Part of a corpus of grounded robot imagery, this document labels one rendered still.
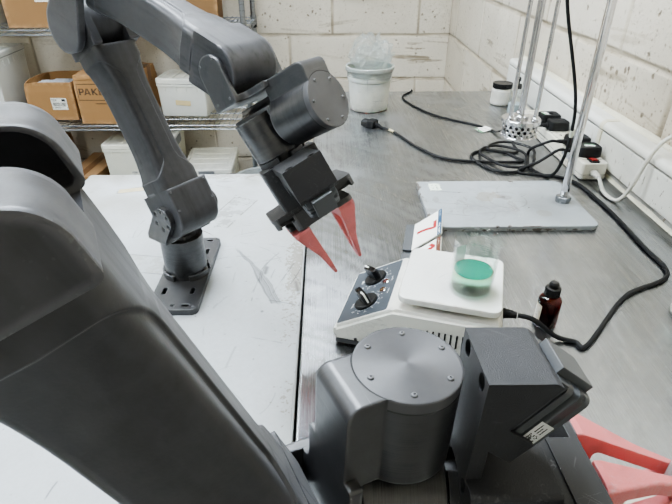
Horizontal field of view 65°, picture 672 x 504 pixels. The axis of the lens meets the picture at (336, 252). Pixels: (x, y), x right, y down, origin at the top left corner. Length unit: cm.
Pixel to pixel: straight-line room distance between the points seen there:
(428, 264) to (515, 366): 42
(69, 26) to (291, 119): 34
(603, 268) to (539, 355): 65
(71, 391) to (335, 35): 285
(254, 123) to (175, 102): 225
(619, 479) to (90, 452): 27
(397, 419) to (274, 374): 40
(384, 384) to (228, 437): 8
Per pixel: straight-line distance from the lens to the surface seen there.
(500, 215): 101
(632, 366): 75
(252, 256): 87
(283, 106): 54
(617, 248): 100
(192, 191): 74
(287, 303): 75
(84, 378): 17
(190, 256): 79
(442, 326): 63
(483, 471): 32
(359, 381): 26
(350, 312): 67
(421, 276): 66
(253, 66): 58
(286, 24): 296
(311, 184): 50
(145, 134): 74
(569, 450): 35
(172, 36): 63
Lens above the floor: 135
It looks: 31 degrees down
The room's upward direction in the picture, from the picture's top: straight up
